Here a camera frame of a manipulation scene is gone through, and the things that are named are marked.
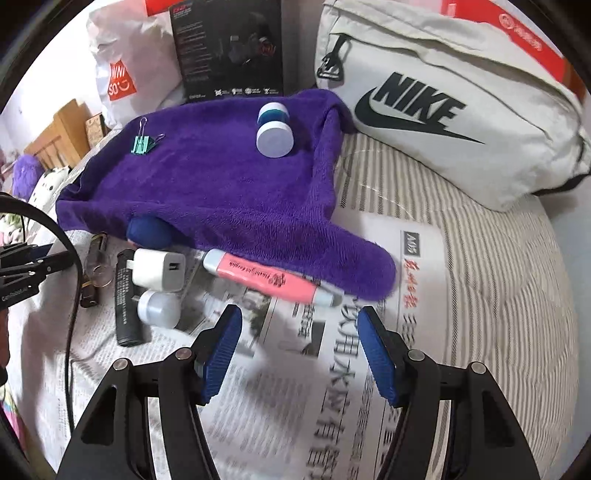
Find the blue pink round container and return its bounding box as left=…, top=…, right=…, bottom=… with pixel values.
left=127, top=215, right=176, bottom=245

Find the beige logo sling bag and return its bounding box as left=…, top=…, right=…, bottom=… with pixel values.
left=315, top=0, right=591, bottom=213

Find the white teal cream jar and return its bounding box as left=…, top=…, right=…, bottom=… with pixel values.
left=255, top=102, right=295, bottom=159

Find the purple towel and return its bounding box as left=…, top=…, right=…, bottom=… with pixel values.
left=55, top=89, right=398, bottom=301

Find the purple plush toy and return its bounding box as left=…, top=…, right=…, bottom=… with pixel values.
left=11, top=154, right=44, bottom=199

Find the striped bed sheet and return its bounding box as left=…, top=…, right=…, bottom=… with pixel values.
left=9, top=129, right=580, bottom=480

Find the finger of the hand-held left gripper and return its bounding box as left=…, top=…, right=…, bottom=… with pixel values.
left=0, top=253, right=75, bottom=287
left=0, top=242, right=54, bottom=266

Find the newspaper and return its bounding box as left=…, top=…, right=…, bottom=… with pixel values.
left=28, top=222, right=462, bottom=480

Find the green binder clip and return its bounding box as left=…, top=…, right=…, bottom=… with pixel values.
left=130, top=117, right=166, bottom=155

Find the black cable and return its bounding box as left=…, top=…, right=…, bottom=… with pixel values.
left=0, top=194, right=86, bottom=435

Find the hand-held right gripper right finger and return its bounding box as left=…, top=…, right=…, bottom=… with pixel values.
left=358, top=305, right=541, bottom=480

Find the black cylinder battery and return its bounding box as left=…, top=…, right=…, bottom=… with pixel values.
left=114, top=249, right=145, bottom=348

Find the pink highlighter pen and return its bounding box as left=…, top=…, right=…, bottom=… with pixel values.
left=202, top=249, right=345, bottom=308

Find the white shopping bag red label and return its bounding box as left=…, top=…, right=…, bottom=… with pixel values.
left=88, top=0, right=195, bottom=130

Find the clear plastic cap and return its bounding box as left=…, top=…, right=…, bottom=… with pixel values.
left=85, top=261, right=114, bottom=287

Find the black product box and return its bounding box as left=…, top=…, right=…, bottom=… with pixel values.
left=169, top=0, right=284, bottom=100

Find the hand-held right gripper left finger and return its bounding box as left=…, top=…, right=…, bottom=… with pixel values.
left=55, top=305, right=243, bottom=480

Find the red white printed box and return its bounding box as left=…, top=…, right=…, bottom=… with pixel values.
left=438, top=0, right=587, bottom=100

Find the small white round jar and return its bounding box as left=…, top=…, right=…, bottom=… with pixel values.
left=137, top=290, right=182, bottom=329

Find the small brown box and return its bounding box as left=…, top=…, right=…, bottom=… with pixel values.
left=84, top=113, right=106, bottom=148

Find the dark brown slim bottle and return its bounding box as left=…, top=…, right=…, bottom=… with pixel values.
left=79, top=233, right=109, bottom=309

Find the wooden headboard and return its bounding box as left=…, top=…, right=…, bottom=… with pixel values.
left=23, top=99, right=93, bottom=171

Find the white spotted plush toy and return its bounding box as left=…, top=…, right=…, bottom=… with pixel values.
left=28, top=166, right=72, bottom=204

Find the white usb charger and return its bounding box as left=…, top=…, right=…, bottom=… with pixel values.
left=131, top=248, right=187, bottom=292

